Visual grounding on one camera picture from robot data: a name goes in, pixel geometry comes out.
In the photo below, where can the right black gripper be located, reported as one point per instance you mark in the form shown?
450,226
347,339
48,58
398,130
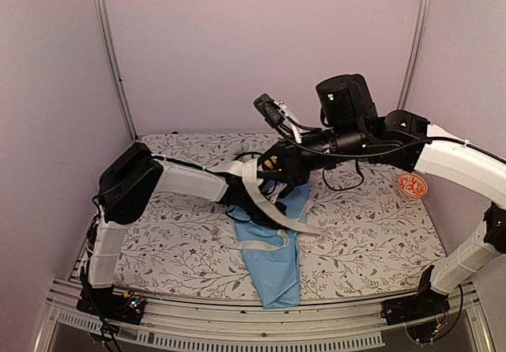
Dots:
292,168

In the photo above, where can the cream printed ribbon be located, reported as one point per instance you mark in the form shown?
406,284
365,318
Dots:
247,171

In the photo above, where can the blue hydrangea stem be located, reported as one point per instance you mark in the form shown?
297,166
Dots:
241,148

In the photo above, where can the blue wrapping paper sheet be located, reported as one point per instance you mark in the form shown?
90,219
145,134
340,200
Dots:
272,259

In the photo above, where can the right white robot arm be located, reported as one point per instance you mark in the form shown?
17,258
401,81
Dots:
352,130

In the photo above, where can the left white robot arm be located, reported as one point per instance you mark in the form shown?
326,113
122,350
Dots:
127,186

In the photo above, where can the floral patterned table mat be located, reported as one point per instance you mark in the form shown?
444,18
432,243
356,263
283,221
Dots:
376,242

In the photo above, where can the orange patterned bowl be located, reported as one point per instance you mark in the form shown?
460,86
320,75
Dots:
412,186

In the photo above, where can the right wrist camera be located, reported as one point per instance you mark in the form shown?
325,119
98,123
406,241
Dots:
278,117

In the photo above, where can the front aluminium rail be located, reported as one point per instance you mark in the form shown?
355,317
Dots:
175,323

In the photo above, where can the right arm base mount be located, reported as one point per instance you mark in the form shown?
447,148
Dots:
423,314

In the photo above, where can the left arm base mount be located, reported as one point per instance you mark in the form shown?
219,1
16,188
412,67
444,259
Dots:
124,307

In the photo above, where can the right aluminium frame post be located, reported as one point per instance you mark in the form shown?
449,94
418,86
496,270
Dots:
420,25

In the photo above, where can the aluminium frame post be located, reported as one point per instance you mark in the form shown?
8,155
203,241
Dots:
113,64
420,25

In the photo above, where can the left aluminium frame post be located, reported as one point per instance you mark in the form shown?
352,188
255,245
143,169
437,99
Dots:
113,64

